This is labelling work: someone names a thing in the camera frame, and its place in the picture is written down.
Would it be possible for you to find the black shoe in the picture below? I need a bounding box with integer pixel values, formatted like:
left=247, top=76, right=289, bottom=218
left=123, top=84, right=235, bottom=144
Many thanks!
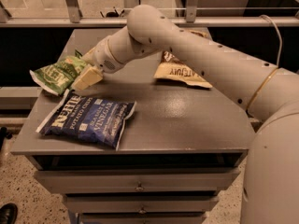
left=0, top=203, right=18, bottom=224

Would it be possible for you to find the brown sea salt chip bag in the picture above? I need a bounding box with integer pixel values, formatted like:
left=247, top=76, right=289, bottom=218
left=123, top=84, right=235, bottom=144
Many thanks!
left=153, top=29, right=213, bottom=90

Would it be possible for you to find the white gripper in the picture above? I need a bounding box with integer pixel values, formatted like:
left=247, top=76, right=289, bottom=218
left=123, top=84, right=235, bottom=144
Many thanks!
left=72, top=38, right=123, bottom=91

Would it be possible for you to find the green jalapeno chip bag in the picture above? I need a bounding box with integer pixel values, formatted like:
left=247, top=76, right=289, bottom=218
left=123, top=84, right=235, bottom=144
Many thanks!
left=30, top=51, right=87, bottom=96

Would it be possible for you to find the blue salt vinegar chip bag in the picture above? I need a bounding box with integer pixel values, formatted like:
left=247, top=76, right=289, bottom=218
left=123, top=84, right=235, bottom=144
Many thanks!
left=36, top=90, right=136, bottom=149

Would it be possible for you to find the top grey drawer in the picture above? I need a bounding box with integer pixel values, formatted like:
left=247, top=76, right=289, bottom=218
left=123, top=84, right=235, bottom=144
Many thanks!
left=35, top=168, right=240, bottom=194

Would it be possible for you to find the grey metal railing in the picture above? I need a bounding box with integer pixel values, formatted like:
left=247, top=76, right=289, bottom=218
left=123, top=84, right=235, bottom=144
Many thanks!
left=0, top=0, right=299, bottom=27

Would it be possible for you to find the grey drawer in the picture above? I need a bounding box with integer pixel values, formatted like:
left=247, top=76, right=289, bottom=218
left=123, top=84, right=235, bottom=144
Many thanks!
left=35, top=168, right=240, bottom=194
left=80, top=213, right=206, bottom=224
left=63, top=193, right=219, bottom=214

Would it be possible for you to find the middle grey drawer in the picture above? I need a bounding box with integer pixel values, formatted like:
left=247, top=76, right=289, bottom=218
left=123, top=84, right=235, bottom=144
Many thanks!
left=63, top=193, right=219, bottom=214

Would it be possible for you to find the bottom grey drawer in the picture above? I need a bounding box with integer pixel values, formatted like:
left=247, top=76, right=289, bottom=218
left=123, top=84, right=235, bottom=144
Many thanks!
left=80, top=213, right=206, bottom=224

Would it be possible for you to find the grey drawer cabinet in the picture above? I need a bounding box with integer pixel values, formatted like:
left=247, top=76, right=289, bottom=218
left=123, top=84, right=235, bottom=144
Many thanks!
left=10, top=27, right=262, bottom=224

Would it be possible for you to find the white cable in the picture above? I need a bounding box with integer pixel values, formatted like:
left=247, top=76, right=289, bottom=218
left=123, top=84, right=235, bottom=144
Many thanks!
left=259, top=14, right=283, bottom=68

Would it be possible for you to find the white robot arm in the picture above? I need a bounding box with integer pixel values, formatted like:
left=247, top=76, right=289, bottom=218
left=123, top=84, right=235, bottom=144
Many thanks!
left=72, top=5, right=299, bottom=224

